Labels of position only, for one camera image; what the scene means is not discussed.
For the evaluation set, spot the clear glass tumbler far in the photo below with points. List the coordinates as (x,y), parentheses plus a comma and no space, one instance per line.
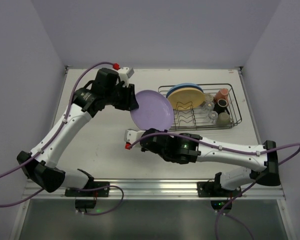
(208,106)

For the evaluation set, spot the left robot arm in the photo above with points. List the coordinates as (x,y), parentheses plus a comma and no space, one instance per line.
(40,164)

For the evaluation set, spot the black base bracket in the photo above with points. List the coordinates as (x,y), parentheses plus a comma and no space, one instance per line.
(205,188)
(103,190)

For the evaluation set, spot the tan yellow plate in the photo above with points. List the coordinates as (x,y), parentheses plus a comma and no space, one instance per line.
(186,98)

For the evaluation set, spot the dark wire dish rack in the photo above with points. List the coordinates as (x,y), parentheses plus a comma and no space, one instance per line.
(202,106)

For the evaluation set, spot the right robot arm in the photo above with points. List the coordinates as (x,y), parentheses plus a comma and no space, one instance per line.
(256,163)

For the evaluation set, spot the pink mug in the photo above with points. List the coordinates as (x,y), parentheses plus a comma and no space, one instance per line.
(221,94)

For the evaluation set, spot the speckled ceramic cup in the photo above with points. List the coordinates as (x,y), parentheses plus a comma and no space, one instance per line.
(209,98)

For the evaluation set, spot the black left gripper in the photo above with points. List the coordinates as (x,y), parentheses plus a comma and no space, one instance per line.
(127,99)

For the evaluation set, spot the blue plate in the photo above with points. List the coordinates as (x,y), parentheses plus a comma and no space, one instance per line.
(181,86)

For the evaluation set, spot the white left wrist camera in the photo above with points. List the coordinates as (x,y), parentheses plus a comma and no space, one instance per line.
(125,73)

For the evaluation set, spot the black left base bracket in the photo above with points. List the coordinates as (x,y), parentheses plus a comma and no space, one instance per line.
(103,190)

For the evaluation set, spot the black mug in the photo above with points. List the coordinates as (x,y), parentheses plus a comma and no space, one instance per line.
(221,106)

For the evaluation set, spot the grey green mug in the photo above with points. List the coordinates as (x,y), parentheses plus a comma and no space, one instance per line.
(223,119)

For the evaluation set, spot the clear glass tumbler near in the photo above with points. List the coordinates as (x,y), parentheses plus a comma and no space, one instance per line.
(212,117)

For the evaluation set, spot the clear glass tumbler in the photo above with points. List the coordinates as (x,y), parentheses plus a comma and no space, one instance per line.
(208,106)
(212,117)

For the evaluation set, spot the black right base bracket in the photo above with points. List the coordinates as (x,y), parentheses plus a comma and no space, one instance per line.
(205,188)

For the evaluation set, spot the aluminium mounting rail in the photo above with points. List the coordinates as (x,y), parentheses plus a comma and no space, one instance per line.
(159,189)

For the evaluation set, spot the purple plate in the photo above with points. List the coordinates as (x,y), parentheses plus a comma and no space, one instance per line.
(155,111)

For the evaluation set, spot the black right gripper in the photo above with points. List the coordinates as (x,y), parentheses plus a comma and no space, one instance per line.
(147,140)

